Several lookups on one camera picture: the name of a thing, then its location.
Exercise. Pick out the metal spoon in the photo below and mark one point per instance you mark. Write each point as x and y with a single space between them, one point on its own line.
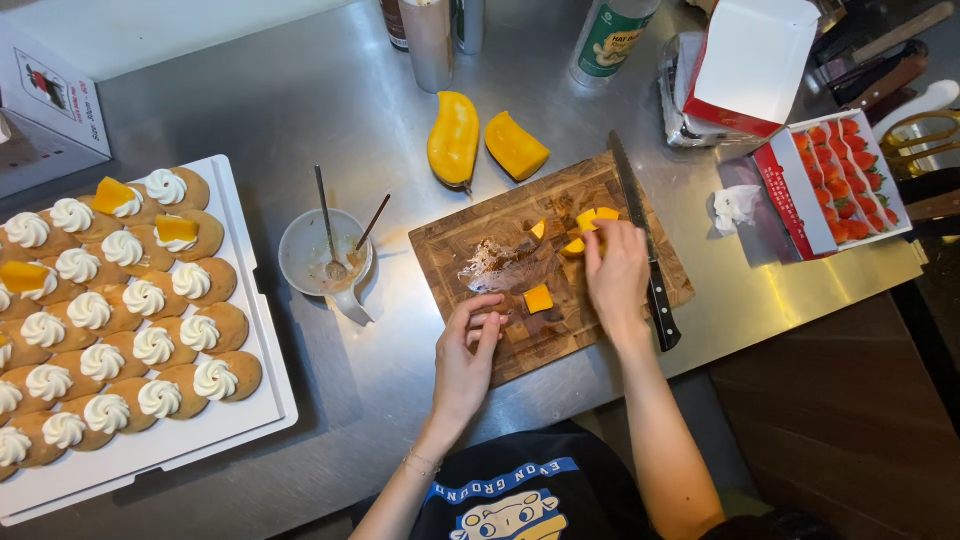
328 225

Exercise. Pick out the person's left hand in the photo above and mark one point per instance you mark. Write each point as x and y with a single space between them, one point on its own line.
459 367

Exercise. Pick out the crumpled clear plastic wrap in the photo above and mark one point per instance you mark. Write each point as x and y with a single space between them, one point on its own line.
495 268

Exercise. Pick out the person's black printed shirt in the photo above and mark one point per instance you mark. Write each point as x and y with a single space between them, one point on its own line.
540 487

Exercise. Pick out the clear bottle with green label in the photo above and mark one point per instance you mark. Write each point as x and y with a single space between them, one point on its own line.
611 41

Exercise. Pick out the rows of red strawberries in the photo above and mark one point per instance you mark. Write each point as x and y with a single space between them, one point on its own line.
847 180

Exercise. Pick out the gold scissors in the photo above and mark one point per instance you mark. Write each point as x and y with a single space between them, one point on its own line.
919 142

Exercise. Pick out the open white and red box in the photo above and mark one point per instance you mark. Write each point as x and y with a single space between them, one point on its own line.
750 64

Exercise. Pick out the group of cream-topped pastries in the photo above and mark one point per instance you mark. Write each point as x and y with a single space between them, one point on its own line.
112 330

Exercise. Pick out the steel cylinder shaker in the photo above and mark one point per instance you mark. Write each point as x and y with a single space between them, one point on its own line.
427 41

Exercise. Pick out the thin brown stick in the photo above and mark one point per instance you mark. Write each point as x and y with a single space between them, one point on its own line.
373 221

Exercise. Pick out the crumpled white tissue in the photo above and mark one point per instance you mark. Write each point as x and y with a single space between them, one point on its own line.
735 206

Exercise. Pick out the person's right hand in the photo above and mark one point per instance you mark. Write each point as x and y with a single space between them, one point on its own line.
621 281

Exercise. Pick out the wooden cutting board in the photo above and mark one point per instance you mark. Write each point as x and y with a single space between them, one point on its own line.
480 232

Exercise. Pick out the dark brown bottle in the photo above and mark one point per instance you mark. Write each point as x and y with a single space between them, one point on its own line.
393 22

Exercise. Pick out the short yellow mango chunk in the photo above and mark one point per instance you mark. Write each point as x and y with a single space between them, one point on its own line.
516 146

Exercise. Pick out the yellow mango cube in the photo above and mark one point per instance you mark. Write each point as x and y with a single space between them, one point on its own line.
572 247
586 219
608 213
539 229
538 298

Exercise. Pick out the long yellow mango half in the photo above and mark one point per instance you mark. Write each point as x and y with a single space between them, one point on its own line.
454 139

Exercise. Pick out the yellow mango slice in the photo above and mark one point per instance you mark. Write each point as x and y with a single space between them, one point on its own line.
176 228
22 276
111 195

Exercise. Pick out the silver slim bottle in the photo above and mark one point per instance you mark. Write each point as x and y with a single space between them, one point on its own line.
470 26

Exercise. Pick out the white printed cardboard box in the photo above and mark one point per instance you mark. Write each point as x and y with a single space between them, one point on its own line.
45 112

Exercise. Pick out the red and white strawberry box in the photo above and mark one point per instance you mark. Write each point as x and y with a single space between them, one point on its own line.
787 187

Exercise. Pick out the white plastic tray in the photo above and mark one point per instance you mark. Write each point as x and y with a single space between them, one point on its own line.
247 420

